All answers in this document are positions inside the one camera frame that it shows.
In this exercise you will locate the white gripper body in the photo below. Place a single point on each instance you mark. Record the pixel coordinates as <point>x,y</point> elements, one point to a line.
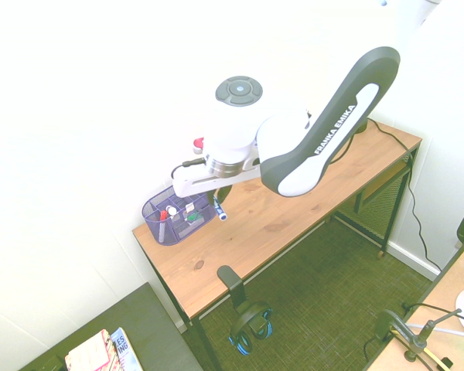
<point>201,183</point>

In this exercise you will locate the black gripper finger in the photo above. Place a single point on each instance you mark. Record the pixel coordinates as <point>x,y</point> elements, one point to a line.
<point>226,193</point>
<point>210,198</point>

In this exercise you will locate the white marker with blue cap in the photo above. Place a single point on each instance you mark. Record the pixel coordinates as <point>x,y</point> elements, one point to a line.
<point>219,208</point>

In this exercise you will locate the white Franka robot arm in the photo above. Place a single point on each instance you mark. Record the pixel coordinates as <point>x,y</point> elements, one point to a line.
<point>325,127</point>

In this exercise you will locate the red capped marker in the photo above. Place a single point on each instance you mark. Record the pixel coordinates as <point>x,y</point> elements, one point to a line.
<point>163,217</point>

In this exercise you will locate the green small item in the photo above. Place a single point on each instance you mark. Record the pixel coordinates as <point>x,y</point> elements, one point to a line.
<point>193,216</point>

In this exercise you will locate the red knob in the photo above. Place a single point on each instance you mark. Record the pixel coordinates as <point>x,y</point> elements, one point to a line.
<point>198,144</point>

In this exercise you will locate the white capped pen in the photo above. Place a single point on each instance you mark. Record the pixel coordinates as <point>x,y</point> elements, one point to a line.
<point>171,210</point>

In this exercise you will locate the purple mesh desk organizer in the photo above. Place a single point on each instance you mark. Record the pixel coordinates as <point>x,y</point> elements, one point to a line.
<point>176,228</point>

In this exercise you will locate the black headphone hanger clamp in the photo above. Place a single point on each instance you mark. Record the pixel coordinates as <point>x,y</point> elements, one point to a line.
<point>232,288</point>

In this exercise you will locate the black and blue headphones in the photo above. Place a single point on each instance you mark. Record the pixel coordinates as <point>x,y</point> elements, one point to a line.
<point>251,322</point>

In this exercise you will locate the blue cover magazine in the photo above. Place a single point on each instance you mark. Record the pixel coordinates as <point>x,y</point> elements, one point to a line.
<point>125,349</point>

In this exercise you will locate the pink patterned book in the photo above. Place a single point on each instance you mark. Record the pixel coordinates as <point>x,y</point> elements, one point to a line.
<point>91,351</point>

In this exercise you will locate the light wooden side table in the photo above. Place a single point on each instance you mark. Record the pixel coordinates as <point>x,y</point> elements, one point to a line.
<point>444,301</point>

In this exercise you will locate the wooden desk with black frame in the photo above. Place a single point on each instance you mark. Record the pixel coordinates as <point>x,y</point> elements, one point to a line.
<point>394,201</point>

